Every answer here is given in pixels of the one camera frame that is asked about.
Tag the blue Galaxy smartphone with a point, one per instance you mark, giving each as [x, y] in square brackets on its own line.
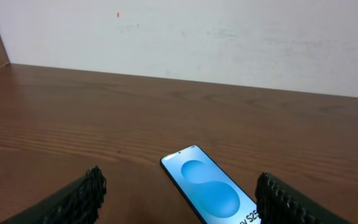
[209, 191]

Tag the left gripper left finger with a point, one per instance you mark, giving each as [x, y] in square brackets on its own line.
[77, 202]

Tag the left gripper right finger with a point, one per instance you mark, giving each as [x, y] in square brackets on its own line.
[279, 203]

